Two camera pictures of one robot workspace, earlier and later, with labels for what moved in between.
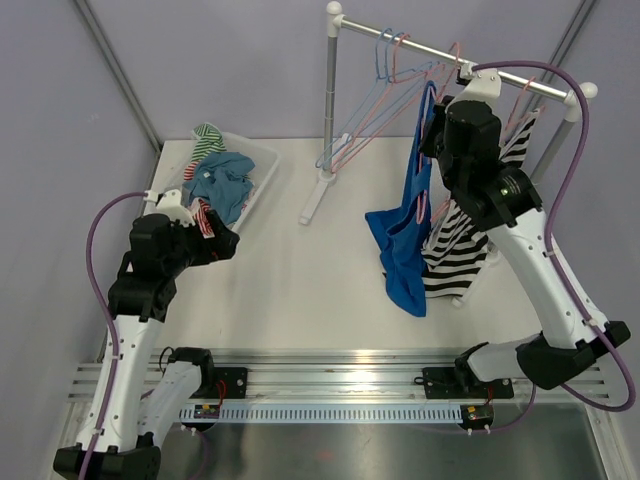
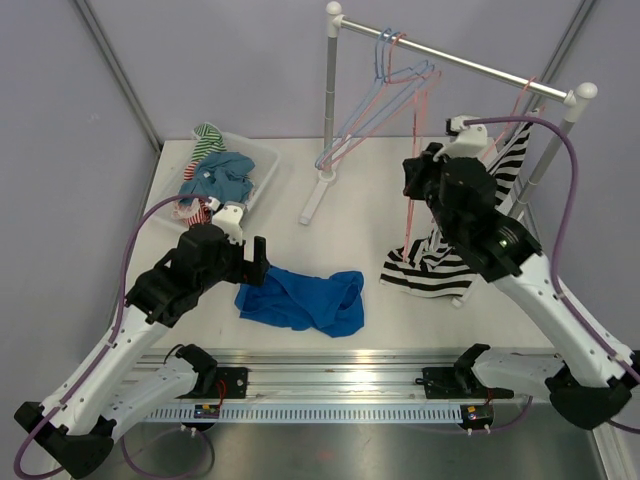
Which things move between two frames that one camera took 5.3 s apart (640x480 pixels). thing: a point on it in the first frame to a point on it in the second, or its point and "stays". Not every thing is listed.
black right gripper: [427, 144] to [419, 169]
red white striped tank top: [198, 206] stays
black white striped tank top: [456, 248] stays
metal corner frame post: [114, 63] stays
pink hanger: [423, 219] to [414, 134]
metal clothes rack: [578, 97] stays
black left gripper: [219, 248] to [248, 272]
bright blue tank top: [404, 231] to [331, 304]
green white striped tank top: [210, 138] stays
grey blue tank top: [222, 181] stays
